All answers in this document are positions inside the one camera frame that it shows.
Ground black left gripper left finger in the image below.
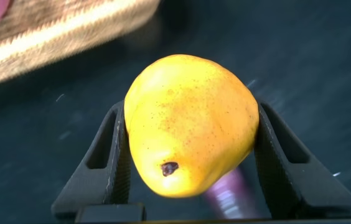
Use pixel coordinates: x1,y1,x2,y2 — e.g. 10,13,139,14
50,100,133,222

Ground purple toy eggplant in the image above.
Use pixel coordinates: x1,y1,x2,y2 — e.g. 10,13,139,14
202,167,259,220

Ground yellow toy pear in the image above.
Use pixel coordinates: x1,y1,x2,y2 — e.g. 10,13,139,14
123,54,261,199

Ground wicker basket with household items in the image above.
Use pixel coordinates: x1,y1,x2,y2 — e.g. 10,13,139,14
0,0,162,93

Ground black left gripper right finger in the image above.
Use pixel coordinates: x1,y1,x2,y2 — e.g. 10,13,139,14
252,99,351,220

